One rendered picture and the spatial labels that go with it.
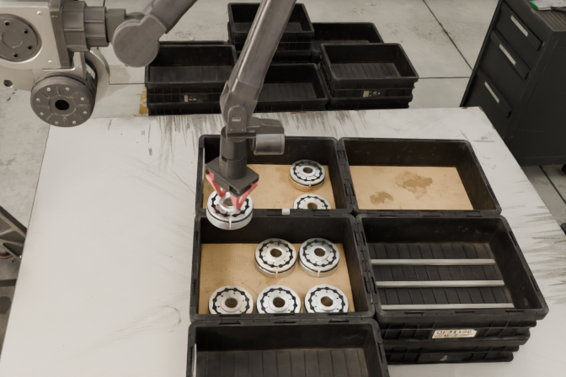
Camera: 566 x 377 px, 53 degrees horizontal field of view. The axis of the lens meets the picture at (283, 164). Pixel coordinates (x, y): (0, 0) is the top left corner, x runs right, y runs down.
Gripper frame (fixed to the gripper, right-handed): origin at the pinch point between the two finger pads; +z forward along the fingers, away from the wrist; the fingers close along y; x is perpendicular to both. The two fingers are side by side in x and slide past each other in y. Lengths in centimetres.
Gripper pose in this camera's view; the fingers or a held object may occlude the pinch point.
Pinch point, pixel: (230, 199)
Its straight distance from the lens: 127.1
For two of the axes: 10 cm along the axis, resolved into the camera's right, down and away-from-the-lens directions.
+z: -1.1, 7.3, 6.8
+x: -6.6, 4.6, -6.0
